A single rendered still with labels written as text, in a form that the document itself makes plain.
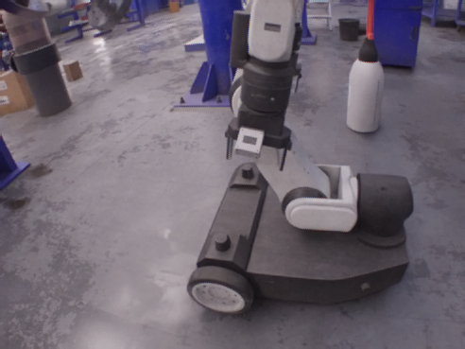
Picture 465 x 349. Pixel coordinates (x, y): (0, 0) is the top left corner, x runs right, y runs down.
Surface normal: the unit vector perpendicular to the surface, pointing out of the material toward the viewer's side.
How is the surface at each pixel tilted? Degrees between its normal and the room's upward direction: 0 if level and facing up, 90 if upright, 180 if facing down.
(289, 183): 90
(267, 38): 90
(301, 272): 0
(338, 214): 90
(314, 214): 90
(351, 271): 0
